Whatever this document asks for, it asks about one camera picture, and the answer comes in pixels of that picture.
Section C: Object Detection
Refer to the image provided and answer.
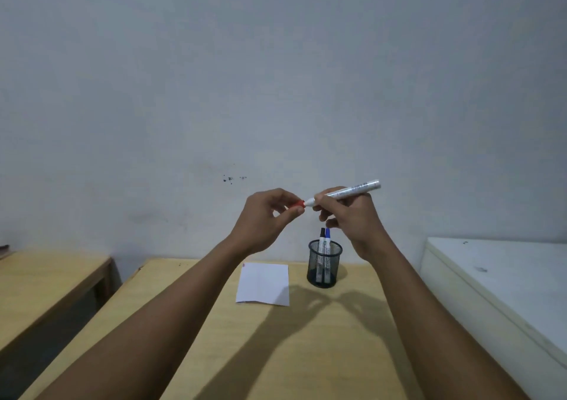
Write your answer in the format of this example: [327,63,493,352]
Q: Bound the person's right forearm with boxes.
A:
[361,235,530,400]

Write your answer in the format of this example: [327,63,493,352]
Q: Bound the person's left hand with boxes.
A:
[229,188,307,255]

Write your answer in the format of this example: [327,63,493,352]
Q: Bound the wooden side table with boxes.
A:
[0,248,114,354]

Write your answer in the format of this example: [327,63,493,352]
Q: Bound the white cabinet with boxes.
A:
[419,237,567,400]

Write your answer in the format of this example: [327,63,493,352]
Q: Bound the white marker pen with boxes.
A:
[305,179,382,206]

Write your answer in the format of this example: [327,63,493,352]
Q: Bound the person's right hand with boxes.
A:
[312,186,391,261]

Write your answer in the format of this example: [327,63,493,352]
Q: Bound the person's left forearm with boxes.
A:
[35,235,254,400]

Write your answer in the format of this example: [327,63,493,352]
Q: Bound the black mesh pen holder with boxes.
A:
[308,239,343,289]

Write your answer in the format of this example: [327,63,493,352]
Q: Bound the white paper sheet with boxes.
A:
[235,262,290,307]

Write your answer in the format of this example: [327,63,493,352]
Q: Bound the black capped marker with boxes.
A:
[317,228,327,283]

